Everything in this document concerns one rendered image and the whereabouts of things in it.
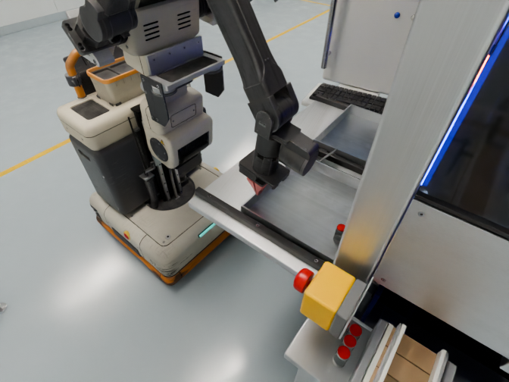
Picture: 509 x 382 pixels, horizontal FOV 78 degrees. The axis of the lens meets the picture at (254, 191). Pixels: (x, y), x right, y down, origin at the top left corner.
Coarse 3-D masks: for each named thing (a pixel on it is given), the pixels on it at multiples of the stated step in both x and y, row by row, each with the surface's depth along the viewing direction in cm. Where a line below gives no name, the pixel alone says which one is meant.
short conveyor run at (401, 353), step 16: (384, 336) 52; (400, 336) 48; (368, 352) 50; (384, 352) 50; (400, 352) 50; (416, 352) 50; (432, 352) 50; (368, 368) 49; (384, 368) 45; (400, 368) 49; (416, 368) 49; (432, 368) 47; (448, 368) 48
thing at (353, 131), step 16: (352, 112) 109; (368, 112) 106; (336, 128) 104; (352, 128) 104; (368, 128) 104; (320, 144) 93; (336, 144) 97; (352, 144) 97; (368, 144) 97; (352, 160) 89
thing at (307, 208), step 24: (288, 168) 87; (312, 168) 89; (264, 192) 81; (288, 192) 83; (312, 192) 83; (336, 192) 83; (264, 216) 77; (288, 216) 77; (312, 216) 77; (336, 216) 77; (312, 240) 72
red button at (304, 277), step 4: (304, 268) 52; (300, 272) 51; (304, 272) 51; (308, 272) 51; (312, 272) 52; (296, 276) 51; (300, 276) 51; (304, 276) 51; (308, 276) 51; (312, 276) 52; (296, 280) 51; (300, 280) 50; (304, 280) 50; (308, 280) 51; (296, 284) 51; (300, 284) 50; (304, 284) 50; (308, 284) 51; (296, 288) 51; (300, 288) 51; (304, 288) 51; (300, 292) 51
